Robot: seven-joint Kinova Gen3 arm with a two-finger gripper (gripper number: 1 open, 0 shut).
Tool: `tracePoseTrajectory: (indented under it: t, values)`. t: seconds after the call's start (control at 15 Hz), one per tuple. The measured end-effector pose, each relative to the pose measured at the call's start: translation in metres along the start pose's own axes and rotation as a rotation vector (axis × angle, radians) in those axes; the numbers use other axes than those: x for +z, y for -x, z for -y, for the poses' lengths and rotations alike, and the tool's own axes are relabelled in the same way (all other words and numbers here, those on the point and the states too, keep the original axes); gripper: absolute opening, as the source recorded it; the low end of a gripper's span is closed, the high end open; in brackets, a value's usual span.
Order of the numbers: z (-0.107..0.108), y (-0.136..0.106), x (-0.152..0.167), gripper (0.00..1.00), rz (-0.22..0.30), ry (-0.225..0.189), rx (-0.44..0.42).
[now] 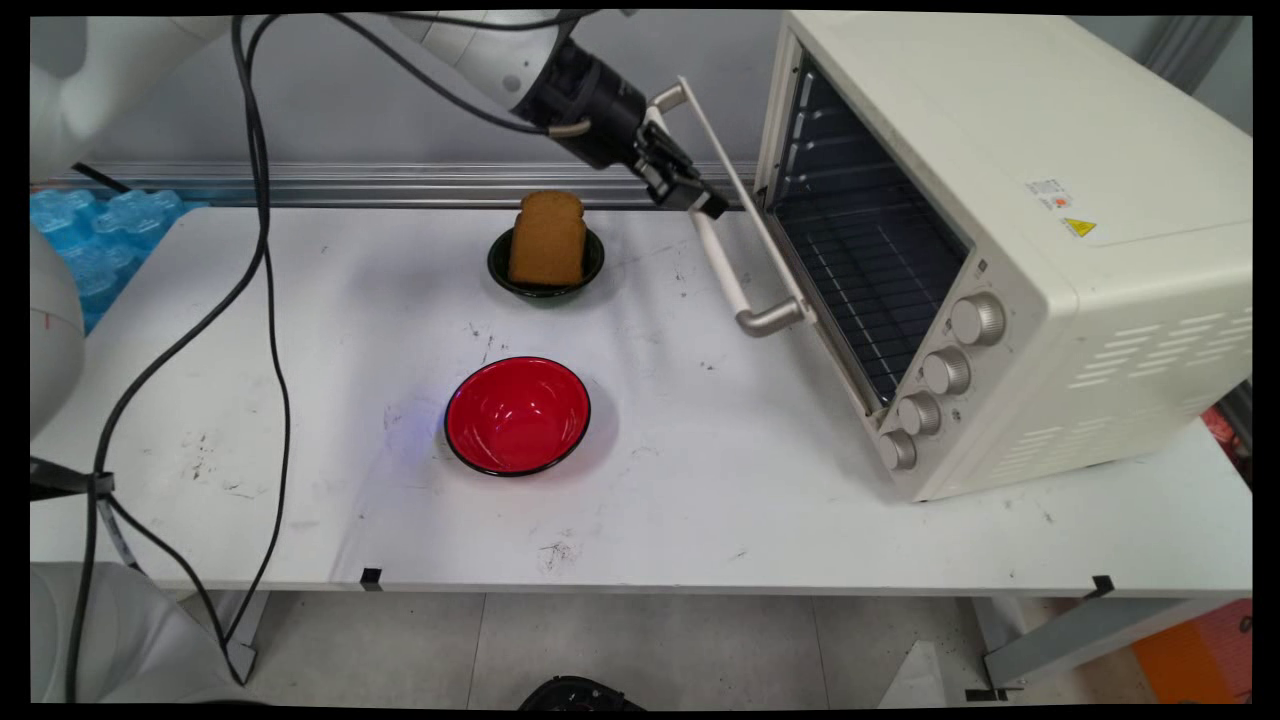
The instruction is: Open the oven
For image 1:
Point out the black round floor object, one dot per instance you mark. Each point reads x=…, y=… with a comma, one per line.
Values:
x=578, y=694

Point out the dark green bowl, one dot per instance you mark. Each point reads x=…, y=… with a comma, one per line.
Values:
x=596, y=262

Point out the silver oven knob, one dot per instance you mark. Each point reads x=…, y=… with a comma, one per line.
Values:
x=898, y=450
x=978, y=319
x=919, y=413
x=946, y=371

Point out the white label sticker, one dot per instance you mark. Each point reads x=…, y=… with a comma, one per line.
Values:
x=1050, y=193

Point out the orange box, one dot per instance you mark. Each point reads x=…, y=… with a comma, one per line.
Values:
x=1195, y=655

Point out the aluminium rail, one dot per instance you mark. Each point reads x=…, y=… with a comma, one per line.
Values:
x=350, y=185

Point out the red object behind oven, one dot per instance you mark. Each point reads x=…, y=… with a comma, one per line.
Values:
x=1228, y=430

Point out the brown bread slice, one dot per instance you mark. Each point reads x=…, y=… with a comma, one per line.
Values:
x=548, y=240

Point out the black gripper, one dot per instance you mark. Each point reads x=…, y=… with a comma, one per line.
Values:
x=595, y=110

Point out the red bowl black rim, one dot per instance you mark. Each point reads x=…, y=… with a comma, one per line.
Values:
x=517, y=415

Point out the cream toaster oven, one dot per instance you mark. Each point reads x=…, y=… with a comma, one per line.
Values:
x=1100, y=250

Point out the grey aluminium post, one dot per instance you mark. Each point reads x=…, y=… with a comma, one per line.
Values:
x=1195, y=50

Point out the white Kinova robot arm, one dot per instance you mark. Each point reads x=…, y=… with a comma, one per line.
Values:
x=480, y=60

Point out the blue bubble wrap sheet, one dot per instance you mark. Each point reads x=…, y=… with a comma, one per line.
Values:
x=90, y=240

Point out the grey table leg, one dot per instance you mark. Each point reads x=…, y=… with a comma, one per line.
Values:
x=245, y=650

